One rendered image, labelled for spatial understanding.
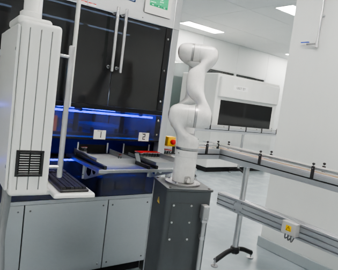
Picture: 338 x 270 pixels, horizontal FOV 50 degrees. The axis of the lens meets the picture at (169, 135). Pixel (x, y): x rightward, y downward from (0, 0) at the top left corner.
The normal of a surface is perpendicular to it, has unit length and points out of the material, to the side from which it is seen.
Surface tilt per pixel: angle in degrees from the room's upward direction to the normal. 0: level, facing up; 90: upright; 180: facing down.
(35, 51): 90
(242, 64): 90
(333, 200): 90
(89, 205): 90
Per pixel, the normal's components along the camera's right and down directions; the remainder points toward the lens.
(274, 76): 0.59, 0.14
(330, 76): -0.80, -0.04
